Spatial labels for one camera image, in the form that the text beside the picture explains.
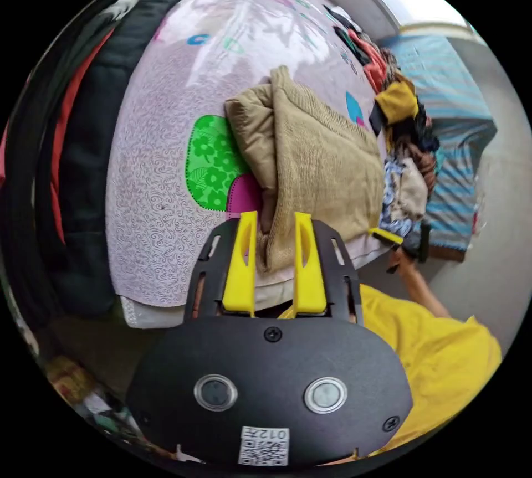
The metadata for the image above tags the beige cotton jacket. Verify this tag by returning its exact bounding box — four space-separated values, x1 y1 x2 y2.
224 64 386 276

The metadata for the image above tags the person's right forearm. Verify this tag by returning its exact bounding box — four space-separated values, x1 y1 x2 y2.
398 261 453 320

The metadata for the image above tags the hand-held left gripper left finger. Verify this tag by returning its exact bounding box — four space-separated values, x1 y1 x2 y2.
221 211 258 318

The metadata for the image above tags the colourful pile of clothes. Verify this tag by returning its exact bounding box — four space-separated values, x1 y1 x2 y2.
323 4 442 237

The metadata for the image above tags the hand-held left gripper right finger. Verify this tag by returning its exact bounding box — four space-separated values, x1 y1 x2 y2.
293 212 328 316

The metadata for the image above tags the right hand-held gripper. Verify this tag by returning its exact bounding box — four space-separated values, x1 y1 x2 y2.
367 227 421 261

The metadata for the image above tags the person's right hand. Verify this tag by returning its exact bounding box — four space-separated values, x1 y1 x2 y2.
385 251 417 276

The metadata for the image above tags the person's body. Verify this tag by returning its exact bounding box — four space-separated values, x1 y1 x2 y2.
277 283 504 453

